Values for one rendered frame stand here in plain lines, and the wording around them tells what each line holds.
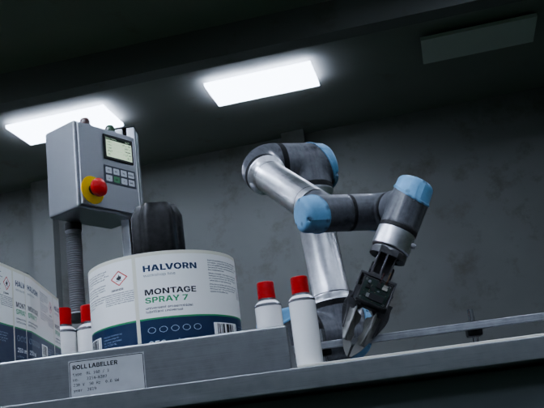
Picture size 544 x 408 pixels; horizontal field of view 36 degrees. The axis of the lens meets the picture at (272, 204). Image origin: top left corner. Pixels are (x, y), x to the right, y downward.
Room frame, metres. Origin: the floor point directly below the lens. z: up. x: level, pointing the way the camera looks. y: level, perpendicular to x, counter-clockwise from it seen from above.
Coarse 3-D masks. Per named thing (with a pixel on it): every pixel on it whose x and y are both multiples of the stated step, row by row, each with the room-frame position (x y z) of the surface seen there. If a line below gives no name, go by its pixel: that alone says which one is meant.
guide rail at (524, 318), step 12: (540, 312) 1.64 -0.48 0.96; (456, 324) 1.64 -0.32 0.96; (468, 324) 1.64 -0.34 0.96; (480, 324) 1.64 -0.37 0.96; (492, 324) 1.64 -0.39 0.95; (504, 324) 1.64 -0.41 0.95; (384, 336) 1.64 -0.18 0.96; (396, 336) 1.64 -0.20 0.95; (408, 336) 1.64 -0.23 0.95; (420, 336) 1.64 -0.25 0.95; (324, 348) 1.64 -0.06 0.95
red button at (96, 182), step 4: (92, 180) 1.61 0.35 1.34; (96, 180) 1.61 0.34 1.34; (100, 180) 1.61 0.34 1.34; (92, 184) 1.60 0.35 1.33; (96, 184) 1.61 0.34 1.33; (100, 184) 1.61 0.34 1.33; (104, 184) 1.62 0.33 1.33; (92, 188) 1.61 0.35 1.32; (96, 188) 1.61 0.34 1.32; (100, 188) 1.61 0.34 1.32; (104, 188) 1.62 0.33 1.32; (92, 192) 1.61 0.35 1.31; (96, 192) 1.61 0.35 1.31; (100, 192) 1.61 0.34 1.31; (104, 192) 1.62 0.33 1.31; (100, 196) 1.62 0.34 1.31
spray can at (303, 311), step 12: (300, 276) 1.59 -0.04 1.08; (300, 288) 1.59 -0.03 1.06; (300, 300) 1.58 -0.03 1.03; (312, 300) 1.59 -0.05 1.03; (300, 312) 1.58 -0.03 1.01; (312, 312) 1.59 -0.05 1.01; (300, 324) 1.58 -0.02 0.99; (312, 324) 1.58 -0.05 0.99; (300, 336) 1.58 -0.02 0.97; (312, 336) 1.58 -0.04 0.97; (300, 348) 1.58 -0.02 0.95; (312, 348) 1.58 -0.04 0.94; (300, 360) 1.58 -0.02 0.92; (312, 360) 1.58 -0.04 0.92
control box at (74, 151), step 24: (48, 144) 1.66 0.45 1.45; (72, 144) 1.61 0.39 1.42; (96, 144) 1.65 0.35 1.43; (48, 168) 1.66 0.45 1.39; (72, 168) 1.61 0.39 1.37; (96, 168) 1.64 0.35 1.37; (72, 192) 1.62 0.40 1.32; (120, 192) 1.69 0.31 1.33; (72, 216) 1.67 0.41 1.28; (96, 216) 1.69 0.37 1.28; (120, 216) 1.71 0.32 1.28
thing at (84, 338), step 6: (84, 306) 1.60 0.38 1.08; (84, 312) 1.60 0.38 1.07; (90, 312) 1.60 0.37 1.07; (84, 318) 1.60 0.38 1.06; (90, 318) 1.60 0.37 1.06; (84, 324) 1.60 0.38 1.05; (90, 324) 1.59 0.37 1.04; (78, 330) 1.60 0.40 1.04; (84, 330) 1.59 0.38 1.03; (90, 330) 1.59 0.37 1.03; (78, 336) 1.60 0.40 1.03; (84, 336) 1.59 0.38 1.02; (90, 336) 1.59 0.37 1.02; (78, 342) 1.60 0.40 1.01; (84, 342) 1.59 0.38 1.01; (90, 342) 1.59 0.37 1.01; (78, 348) 1.60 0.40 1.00; (84, 348) 1.59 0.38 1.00; (90, 348) 1.59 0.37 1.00
